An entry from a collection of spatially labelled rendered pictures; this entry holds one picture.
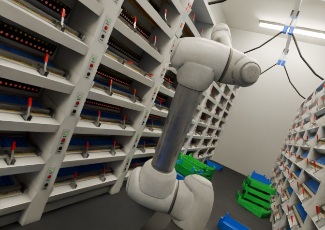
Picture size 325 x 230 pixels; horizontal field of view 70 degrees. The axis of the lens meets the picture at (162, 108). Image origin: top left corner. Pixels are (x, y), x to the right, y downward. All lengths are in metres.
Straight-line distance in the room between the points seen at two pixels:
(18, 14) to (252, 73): 0.79
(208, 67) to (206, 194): 0.54
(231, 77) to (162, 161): 0.43
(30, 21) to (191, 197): 0.91
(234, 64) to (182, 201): 0.60
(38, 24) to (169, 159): 0.70
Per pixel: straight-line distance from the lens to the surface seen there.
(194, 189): 1.05
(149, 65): 1.76
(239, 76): 0.81
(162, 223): 1.22
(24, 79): 1.00
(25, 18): 0.96
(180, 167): 1.86
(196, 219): 1.08
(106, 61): 1.25
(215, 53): 0.82
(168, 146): 0.93
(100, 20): 1.17
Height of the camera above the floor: 0.79
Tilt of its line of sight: 2 degrees down
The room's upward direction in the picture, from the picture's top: 21 degrees clockwise
